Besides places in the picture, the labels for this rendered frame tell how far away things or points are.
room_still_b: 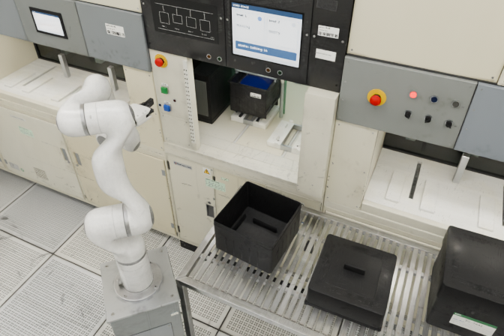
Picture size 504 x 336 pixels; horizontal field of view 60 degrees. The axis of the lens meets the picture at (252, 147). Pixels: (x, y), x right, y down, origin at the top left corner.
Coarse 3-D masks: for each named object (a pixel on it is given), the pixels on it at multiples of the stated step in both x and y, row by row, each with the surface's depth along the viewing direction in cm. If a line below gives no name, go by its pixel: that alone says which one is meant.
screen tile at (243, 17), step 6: (240, 12) 164; (240, 18) 166; (246, 18) 164; (252, 18) 163; (264, 18) 161; (252, 24) 165; (258, 24) 164; (240, 30) 169; (246, 30) 167; (258, 30) 165; (240, 36) 170; (246, 36) 169; (252, 36) 168; (258, 36) 167
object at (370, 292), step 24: (336, 240) 179; (336, 264) 170; (360, 264) 170; (384, 264) 170; (312, 288) 162; (336, 288) 162; (360, 288) 162; (384, 288) 162; (336, 312) 164; (360, 312) 158; (384, 312) 155
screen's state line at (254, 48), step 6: (240, 42) 172; (240, 48) 173; (246, 48) 172; (252, 48) 171; (258, 48) 170; (264, 48) 169; (270, 48) 168; (264, 54) 170; (270, 54) 169; (276, 54) 168; (282, 54) 167; (288, 54) 166; (294, 54) 165; (294, 60) 166
